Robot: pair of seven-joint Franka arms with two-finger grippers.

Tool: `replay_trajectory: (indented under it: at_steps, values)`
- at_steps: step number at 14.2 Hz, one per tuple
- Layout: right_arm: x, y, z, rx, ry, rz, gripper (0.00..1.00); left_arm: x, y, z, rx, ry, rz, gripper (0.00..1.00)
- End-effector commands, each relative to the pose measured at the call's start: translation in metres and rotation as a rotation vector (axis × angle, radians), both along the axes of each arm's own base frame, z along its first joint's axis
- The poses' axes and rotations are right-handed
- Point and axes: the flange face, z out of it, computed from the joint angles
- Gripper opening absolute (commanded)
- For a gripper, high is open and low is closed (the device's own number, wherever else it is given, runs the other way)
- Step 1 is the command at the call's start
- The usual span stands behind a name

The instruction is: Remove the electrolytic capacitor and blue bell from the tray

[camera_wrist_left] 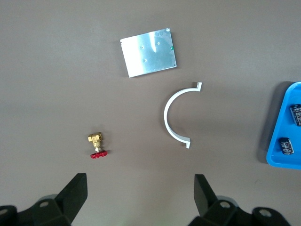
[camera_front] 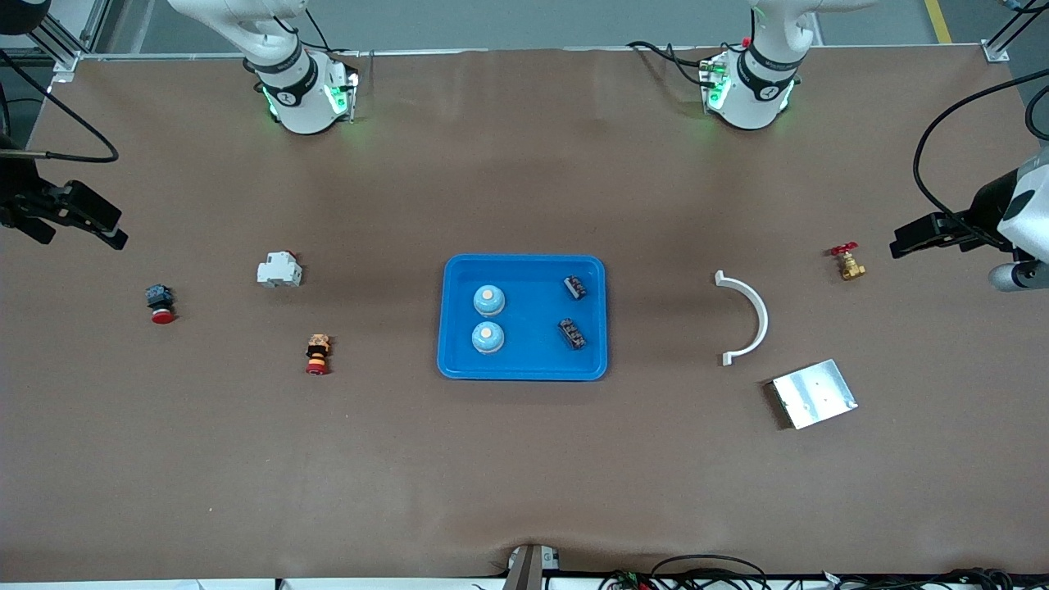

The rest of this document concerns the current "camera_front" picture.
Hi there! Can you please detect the black left base cable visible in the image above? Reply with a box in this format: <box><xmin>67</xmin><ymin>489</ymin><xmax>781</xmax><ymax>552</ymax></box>
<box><xmin>627</xmin><ymin>39</ymin><xmax>714</xmax><ymax>89</ymax></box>

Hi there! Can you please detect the blue plastic tray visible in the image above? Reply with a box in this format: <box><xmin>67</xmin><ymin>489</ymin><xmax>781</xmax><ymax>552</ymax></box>
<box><xmin>436</xmin><ymin>253</ymin><xmax>609</xmax><ymax>382</ymax></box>

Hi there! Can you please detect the black right base cable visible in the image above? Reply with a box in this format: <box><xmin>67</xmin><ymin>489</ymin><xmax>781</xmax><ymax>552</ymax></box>
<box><xmin>279</xmin><ymin>7</ymin><xmax>361</xmax><ymax>60</ymax></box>

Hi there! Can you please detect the black cable loop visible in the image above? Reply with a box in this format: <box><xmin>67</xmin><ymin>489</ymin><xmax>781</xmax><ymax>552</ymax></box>
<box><xmin>652</xmin><ymin>555</ymin><xmax>770</xmax><ymax>590</ymax></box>

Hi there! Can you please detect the black red push button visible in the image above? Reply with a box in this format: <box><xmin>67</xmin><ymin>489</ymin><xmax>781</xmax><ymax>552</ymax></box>
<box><xmin>145</xmin><ymin>284</ymin><xmax>177</xmax><ymax>325</ymax></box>

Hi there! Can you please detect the silver metal plate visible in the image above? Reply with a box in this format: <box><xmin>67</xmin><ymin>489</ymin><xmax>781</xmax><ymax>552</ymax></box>
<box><xmin>770</xmin><ymin>359</ymin><xmax>859</xmax><ymax>430</ymax></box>

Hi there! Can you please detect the white circuit breaker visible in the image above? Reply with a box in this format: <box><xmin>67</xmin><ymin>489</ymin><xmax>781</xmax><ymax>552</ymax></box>
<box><xmin>257</xmin><ymin>250</ymin><xmax>303</xmax><ymax>288</ymax></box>

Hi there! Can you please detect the black base cable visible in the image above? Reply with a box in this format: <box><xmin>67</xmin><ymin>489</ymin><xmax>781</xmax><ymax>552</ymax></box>
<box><xmin>279</xmin><ymin>7</ymin><xmax>361</xmax><ymax>60</ymax></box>
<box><xmin>627</xmin><ymin>39</ymin><xmax>714</xmax><ymax>89</ymax></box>

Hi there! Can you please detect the black cable bundle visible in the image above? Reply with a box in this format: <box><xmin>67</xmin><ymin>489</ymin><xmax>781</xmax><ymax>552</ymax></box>
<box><xmin>820</xmin><ymin>567</ymin><xmax>1049</xmax><ymax>590</ymax></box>

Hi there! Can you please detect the brass valve red handle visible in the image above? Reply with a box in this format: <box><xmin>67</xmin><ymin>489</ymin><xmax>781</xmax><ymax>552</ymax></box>
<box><xmin>829</xmin><ymin>243</ymin><xmax>867</xmax><ymax>282</ymax></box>

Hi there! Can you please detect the white curved bracket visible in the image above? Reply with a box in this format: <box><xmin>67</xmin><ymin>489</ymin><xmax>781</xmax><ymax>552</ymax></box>
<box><xmin>714</xmin><ymin>270</ymin><xmax>770</xmax><ymax>366</ymax></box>

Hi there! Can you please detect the paper table cover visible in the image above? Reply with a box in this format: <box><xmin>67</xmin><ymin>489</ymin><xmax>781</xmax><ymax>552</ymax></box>
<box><xmin>0</xmin><ymin>45</ymin><xmax>1049</xmax><ymax>584</ymax></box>

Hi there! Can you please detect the aluminium frame post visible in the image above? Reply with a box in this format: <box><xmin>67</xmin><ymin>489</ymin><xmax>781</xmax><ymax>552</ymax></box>
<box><xmin>16</xmin><ymin>0</ymin><xmax>111</xmax><ymax>83</ymax></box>
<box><xmin>979</xmin><ymin>0</ymin><xmax>1049</xmax><ymax>65</ymax></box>

